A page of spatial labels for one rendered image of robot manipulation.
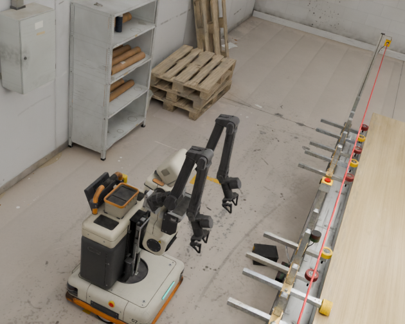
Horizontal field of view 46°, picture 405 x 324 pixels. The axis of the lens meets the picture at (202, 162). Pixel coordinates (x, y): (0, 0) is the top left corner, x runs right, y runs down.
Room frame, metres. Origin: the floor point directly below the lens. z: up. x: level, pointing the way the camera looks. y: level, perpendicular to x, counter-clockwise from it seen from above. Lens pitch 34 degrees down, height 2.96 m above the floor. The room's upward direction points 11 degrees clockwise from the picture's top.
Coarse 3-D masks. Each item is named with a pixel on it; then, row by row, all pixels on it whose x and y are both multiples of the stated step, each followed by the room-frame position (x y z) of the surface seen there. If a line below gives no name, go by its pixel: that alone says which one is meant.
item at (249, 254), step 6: (252, 258) 2.23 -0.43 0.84; (258, 258) 2.22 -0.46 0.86; (264, 258) 2.23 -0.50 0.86; (264, 264) 2.20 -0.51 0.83; (270, 264) 2.19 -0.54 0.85; (276, 264) 2.20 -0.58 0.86; (282, 270) 2.17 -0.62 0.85; (288, 270) 2.17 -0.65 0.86; (300, 276) 2.14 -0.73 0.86; (306, 282) 2.12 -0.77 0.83
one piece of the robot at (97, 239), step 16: (112, 176) 2.56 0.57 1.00; (96, 192) 2.39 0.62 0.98; (96, 208) 2.37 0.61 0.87; (144, 208) 2.58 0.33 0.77; (96, 224) 2.28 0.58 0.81; (112, 224) 2.31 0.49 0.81; (128, 224) 2.37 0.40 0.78; (96, 240) 2.23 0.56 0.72; (112, 240) 2.21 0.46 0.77; (128, 240) 2.38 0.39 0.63; (80, 256) 2.28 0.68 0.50; (96, 256) 2.23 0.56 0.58; (112, 256) 2.21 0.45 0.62; (128, 256) 2.35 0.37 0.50; (80, 272) 2.27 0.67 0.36; (96, 272) 2.23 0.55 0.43; (112, 272) 2.22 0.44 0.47; (128, 272) 2.31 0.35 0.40
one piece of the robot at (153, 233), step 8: (152, 176) 2.33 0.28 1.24; (144, 184) 2.29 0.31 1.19; (152, 184) 2.27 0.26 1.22; (160, 184) 2.27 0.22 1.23; (152, 216) 2.34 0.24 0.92; (152, 224) 2.29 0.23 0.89; (160, 224) 2.30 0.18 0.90; (152, 232) 2.29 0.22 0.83; (160, 232) 2.28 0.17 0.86; (176, 232) 2.41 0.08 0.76; (144, 240) 2.31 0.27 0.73; (152, 240) 2.28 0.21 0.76; (160, 240) 2.27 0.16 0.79; (168, 240) 2.29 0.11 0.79; (152, 248) 2.28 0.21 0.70; (160, 248) 2.27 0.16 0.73
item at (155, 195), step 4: (156, 192) 2.20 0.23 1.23; (160, 192) 2.20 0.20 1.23; (164, 192) 2.19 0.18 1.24; (152, 196) 2.17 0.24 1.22; (156, 196) 2.16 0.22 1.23; (160, 196) 2.15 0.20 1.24; (148, 200) 2.13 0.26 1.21; (152, 200) 2.15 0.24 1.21; (156, 200) 2.14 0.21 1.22; (160, 200) 2.14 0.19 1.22; (148, 204) 2.13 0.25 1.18; (152, 204) 2.14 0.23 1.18; (156, 204) 2.14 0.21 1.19; (160, 204) 2.14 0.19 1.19; (152, 208) 2.12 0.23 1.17; (156, 208) 2.14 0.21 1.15
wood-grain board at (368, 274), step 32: (384, 128) 4.33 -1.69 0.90; (384, 160) 3.69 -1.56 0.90; (352, 192) 3.10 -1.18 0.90; (384, 192) 3.19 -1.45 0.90; (352, 224) 2.70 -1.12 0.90; (384, 224) 2.77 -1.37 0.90; (352, 256) 2.36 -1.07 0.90; (384, 256) 2.43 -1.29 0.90; (352, 288) 2.08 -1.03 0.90; (384, 288) 2.14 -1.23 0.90; (320, 320) 1.80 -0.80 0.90; (352, 320) 1.84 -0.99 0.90; (384, 320) 1.89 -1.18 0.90
